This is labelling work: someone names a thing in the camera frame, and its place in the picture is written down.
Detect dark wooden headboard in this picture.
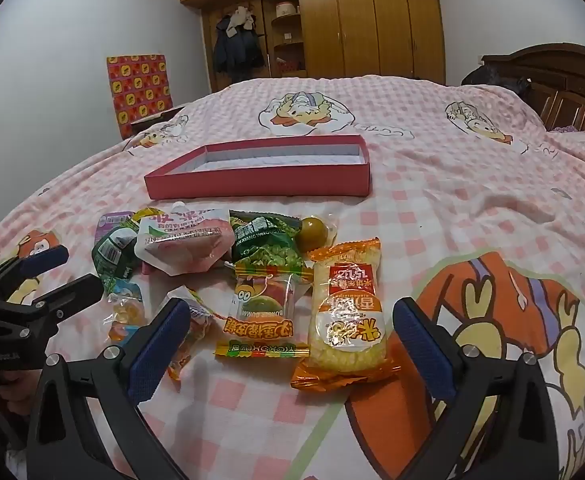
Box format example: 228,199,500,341
481,44,585,133

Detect black bundle on bed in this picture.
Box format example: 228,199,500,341
461,64,531,97

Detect red yellow patterned board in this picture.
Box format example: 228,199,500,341
106,53,172,140

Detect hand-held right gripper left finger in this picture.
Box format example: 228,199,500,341
25,298,190,480

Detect pink white jelly pouch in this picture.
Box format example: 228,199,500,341
136,202,234,276

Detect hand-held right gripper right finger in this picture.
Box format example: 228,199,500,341
392,298,558,480

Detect clear gummy packet orange print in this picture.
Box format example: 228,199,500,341
221,260,313,348

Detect dark wooden bedside table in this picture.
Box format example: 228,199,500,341
130,105,186,137

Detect person's left hand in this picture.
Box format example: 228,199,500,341
0,369,40,396

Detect shallow pink cardboard box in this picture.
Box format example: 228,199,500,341
144,134,373,201

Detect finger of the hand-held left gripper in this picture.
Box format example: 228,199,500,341
0,246,69,302
0,274,104,333

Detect dark hanging coats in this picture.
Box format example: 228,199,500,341
212,2,266,75

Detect small dark green snack packet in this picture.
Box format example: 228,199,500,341
92,227,140,293

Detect pink checked printed blanket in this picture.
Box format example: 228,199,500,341
0,78,585,480

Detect long yellow green candy strip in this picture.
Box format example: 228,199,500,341
215,340,310,359

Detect clear orange snack packet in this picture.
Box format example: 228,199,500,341
165,285,220,381

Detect orange rice cracker packet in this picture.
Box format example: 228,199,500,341
291,236,402,392

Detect wooden wardrobe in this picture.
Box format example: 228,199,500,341
179,0,447,93

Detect green pea snack packet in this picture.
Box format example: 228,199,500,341
229,210,313,273

